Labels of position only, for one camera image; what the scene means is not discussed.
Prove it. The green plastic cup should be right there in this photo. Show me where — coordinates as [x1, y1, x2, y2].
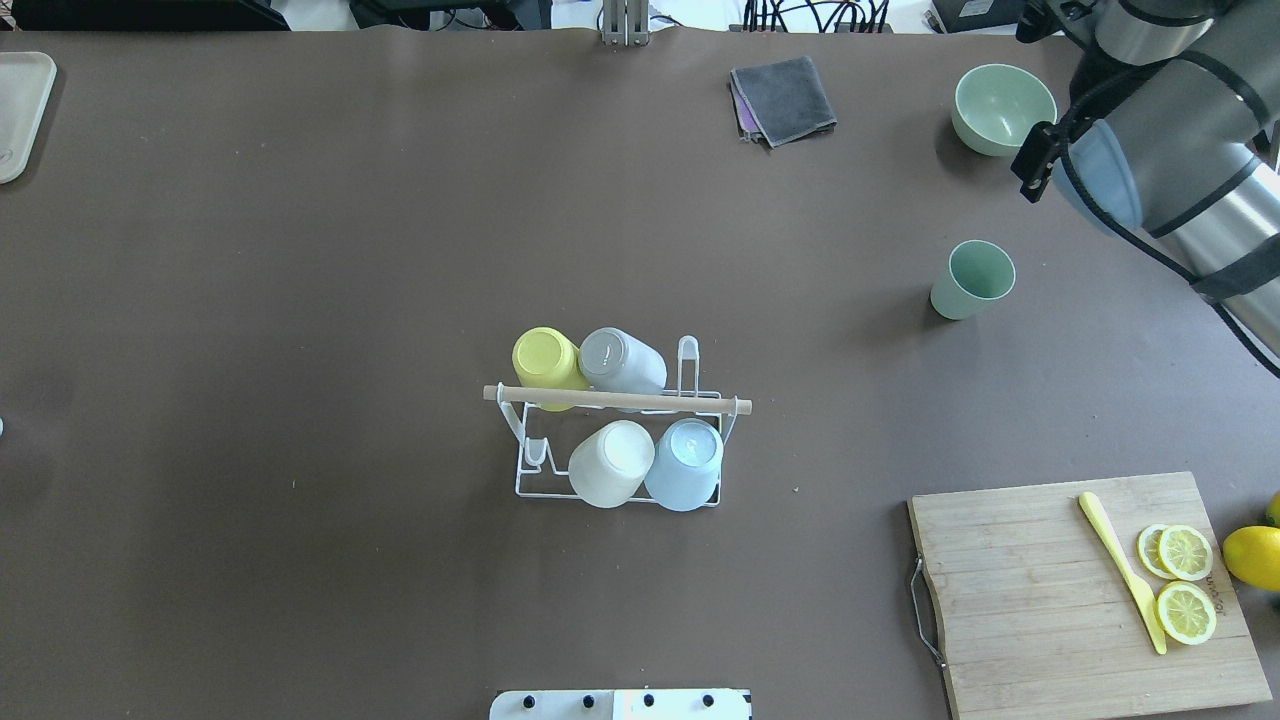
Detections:
[931, 240, 1018, 322]

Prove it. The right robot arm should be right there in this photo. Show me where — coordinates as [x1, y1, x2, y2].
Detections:
[1012, 1, 1279, 373]

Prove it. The grey plastic cup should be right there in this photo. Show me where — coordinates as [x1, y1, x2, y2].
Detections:
[579, 327, 667, 395]

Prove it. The yellow plastic cup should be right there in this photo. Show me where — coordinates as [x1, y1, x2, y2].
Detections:
[511, 325, 591, 391]

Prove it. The white plastic cup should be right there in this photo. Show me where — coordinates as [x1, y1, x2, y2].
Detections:
[568, 420, 655, 509]

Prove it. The light blue plastic cup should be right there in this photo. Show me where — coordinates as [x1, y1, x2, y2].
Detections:
[644, 418, 723, 512]

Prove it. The grey folded cloth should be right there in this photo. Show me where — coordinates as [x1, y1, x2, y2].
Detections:
[730, 55, 838, 149]

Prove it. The green ceramic bowl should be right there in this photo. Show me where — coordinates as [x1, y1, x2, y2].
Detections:
[950, 64, 1059, 158]

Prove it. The yellow plastic knife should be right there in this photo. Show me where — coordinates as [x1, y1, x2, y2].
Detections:
[1078, 491, 1169, 656]

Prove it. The wooden cutting board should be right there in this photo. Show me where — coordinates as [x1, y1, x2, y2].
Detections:
[908, 471, 1274, 719]

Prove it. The lemon slice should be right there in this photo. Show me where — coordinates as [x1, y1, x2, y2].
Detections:
[1135, 524, 1213, 582]
[1155, 580, 1217, 646]

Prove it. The yellow lemon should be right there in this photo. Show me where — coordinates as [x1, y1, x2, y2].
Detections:
[1265, 492, 1280, 527]
[1221, 525, 1279, 593]

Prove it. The cream plastic tray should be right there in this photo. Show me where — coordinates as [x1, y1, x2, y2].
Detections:
[1, 51, 58, 184]

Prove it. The white wire cup holder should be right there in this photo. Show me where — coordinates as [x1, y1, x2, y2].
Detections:
[483, 327, 753, 512]

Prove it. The aluminium frame post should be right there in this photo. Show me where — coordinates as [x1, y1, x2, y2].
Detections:
[600, 0, 650, 47]

